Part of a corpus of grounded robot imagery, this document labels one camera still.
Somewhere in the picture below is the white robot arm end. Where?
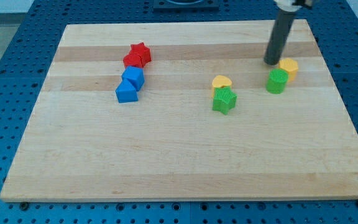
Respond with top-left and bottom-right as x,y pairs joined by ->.
274,0 -> 315,12

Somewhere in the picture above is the yellow heart block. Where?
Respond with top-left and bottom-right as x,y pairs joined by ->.
211,75 -> 232,97

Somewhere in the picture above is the wooden board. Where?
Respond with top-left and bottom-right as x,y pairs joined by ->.
0,19 -> 358,202

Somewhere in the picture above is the green star block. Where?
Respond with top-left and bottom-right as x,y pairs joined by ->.
212,86 -> 237,115

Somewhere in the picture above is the blue pentagon block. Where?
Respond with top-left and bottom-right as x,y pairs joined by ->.
115,79 -> 138,103

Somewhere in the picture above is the blue cube block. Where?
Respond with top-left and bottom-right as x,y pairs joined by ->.
121,66 -> 145,91

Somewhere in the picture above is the red round block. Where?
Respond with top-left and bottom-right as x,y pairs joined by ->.
123,54 -> 143,68

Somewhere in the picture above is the red star block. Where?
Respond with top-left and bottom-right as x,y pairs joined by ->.
130,42 -> 152,68

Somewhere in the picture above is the green cylinder block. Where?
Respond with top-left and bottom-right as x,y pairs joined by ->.
265,68 -> 288,94

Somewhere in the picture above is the yellow hexagon block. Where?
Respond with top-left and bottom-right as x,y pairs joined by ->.
278,58 -> 299,82

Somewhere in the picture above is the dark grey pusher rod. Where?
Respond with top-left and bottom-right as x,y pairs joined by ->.
264,9 -> 296,65

